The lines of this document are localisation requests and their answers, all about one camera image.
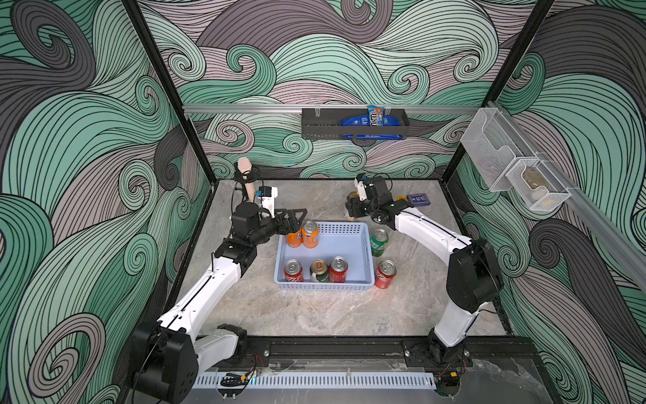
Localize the white perforated cable duct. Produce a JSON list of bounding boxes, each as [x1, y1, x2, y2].
[[193, 372, 437, 391]]

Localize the red cola can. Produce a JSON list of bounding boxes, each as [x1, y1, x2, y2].
[[284, 259, 304, 282], [374, 259, 397, 290], [328, 257, 348, 283]]

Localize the orange Fanta can far left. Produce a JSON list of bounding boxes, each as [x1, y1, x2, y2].
[[286, 229, 302, 248]]

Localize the blue playing card box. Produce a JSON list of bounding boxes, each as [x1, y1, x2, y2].
[[406, 194, 431, 207]]

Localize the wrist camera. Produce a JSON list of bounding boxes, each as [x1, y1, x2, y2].
[[354, 173, 367, 200], [257, 185, 278, 218]]

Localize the orange fanta can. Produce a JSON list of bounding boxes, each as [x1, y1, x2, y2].
[[301, 221, 319, 249], [286, 229, 302, 248]]

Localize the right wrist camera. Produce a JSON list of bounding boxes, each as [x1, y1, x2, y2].
[[354, 173, 367, 200]]

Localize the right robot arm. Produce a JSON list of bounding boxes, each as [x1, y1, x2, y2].
[[346, 173, 503, 364]]

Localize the small clear wall bin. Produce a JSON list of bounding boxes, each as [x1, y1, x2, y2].
[[506, 158, 571, 212]]

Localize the beige microphone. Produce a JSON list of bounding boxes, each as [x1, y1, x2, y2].
[[237, 158, 256, 202]]

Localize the green gold-top can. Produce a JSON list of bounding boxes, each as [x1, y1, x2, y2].
[[310, 259, 329, 283], [345, 191, 359, 222]]

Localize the black wall shelf tray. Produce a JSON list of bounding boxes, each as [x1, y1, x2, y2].
[[301, 107, 410, 140]]

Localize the green gold-top can back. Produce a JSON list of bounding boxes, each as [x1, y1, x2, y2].
[[345, 191, 359, 222]]

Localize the light blue plastic basket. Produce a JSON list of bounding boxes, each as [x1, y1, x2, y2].
[[274, 222, 375, 291]]

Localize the large clear wall bin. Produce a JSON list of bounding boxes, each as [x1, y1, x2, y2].
[[461, 108, 521, 192]]

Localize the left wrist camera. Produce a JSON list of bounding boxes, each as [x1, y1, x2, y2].
[[257, 185, 278, 218]]

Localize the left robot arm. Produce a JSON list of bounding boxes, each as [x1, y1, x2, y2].
[[129, 201, 307, 403]]

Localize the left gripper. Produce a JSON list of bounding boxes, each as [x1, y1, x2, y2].
[[247, 207, 304, 249]]

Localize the green gold-top can front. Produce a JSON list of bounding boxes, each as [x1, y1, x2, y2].
[[310, 259, 329, 283]]

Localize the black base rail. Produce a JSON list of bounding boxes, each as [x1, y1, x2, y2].
[[240, 336, 538, 370]]

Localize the green Sprite can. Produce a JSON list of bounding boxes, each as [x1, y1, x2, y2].
[[370, 229, 389, 257]]

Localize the blue snack packet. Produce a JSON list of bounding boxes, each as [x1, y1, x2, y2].
[[339, 106, 404, 140]]

